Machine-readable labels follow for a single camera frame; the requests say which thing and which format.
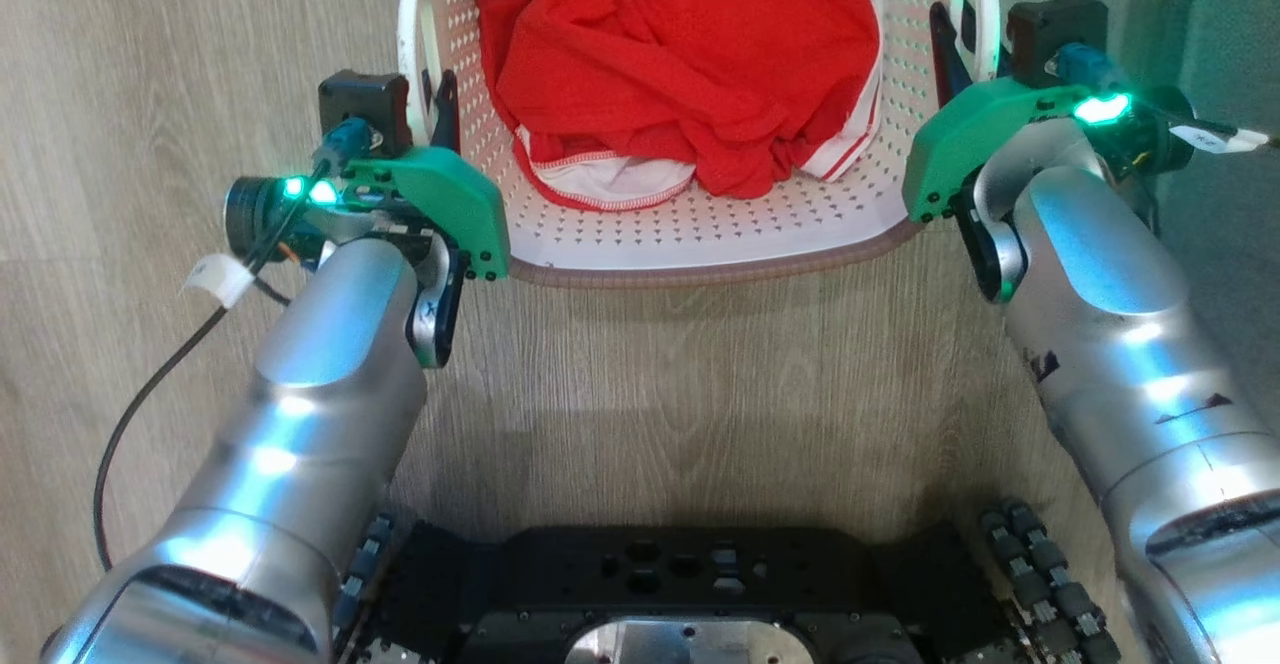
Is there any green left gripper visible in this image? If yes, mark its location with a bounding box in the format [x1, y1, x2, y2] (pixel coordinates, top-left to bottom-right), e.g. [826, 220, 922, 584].
[222, 68, 512, 282]

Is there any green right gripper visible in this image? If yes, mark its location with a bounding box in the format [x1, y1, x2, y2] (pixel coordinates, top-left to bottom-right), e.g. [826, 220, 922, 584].
[902, 1, 1196, 224]

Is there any white perforated laundry basket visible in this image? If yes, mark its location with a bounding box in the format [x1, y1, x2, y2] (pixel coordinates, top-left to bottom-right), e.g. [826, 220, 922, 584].
[397, 0, 1002, 290]

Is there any red jersey garment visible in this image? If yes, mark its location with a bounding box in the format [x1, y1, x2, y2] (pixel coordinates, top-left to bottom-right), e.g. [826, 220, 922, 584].
[474, 0, 883, 201]

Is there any black roller wheel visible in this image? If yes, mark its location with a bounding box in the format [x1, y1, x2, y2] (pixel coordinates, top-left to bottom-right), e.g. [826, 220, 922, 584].
[978, 497, 1123, 664]

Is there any right arm cable white tag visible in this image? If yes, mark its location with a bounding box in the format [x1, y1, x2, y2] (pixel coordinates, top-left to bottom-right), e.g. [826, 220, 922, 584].
[1165, 122, 1276, 157]

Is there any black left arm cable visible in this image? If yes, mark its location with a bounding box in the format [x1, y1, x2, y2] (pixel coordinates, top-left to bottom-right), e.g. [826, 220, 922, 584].
[93, 140, 351, 573]

